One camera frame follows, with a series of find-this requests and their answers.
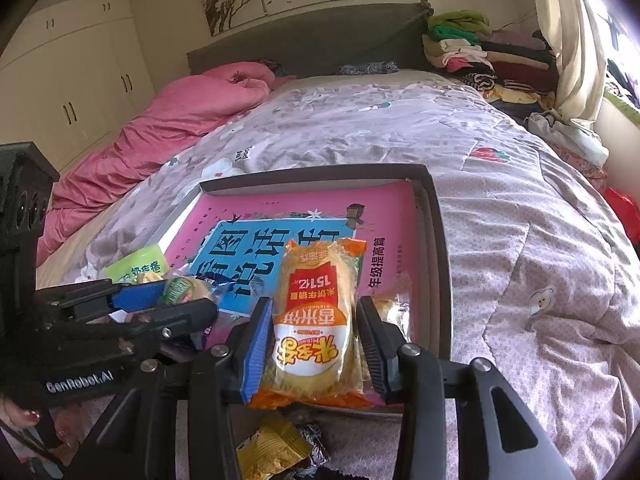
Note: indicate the yellow snack packet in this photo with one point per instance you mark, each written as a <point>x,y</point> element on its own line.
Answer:
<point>272,452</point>

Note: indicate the grey headboard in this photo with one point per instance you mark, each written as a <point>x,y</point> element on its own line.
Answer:
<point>310,40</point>

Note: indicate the green snack packet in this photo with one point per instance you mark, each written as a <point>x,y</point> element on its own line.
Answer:
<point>135,267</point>

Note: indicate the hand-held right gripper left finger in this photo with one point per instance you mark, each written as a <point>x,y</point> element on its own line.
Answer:
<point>255,355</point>

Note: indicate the dark floral pillow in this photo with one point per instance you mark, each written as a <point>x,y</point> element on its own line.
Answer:
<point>370,67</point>

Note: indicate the clear-wrapped yellow cake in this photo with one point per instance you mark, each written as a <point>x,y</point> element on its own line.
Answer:
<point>392,307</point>

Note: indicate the dark foil snack packet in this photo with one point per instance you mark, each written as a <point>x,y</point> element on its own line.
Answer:
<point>315,447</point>

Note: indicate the pile of folded clothes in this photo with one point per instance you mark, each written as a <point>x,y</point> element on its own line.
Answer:
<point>500,65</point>

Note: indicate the printed blanket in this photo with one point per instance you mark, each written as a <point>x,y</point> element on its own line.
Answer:
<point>500,235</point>

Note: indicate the pink quilt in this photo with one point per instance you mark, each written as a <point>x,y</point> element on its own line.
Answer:
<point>150,130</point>

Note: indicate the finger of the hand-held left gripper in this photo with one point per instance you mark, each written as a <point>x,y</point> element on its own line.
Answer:
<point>175,322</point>
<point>140,295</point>

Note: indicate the green label round cake packet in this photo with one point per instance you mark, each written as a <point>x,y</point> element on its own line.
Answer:
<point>182,290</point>

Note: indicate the shallow cardboard box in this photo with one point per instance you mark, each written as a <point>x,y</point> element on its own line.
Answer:
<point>350,172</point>

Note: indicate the red bag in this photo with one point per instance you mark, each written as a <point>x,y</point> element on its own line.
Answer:
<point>625,210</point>

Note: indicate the window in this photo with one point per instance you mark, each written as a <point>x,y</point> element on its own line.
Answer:
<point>620,40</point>

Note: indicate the cream curtain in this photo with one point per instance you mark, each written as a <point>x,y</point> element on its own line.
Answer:
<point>565,35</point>

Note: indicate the pink book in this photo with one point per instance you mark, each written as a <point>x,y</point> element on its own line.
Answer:
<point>300,205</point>

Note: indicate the dark cloth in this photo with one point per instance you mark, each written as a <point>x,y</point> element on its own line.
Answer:
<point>270,66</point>

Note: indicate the cream wardrobe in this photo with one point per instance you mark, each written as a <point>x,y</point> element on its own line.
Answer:
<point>85,75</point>

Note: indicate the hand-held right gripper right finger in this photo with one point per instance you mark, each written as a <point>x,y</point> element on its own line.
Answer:
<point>372,350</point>

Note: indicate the person's left hand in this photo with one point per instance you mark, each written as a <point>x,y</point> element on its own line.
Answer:
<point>15,412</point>

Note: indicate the orange rice cake packet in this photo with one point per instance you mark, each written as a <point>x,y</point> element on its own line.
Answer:
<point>310,310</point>

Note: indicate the white cloth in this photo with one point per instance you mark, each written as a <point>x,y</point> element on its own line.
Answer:
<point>565,132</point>

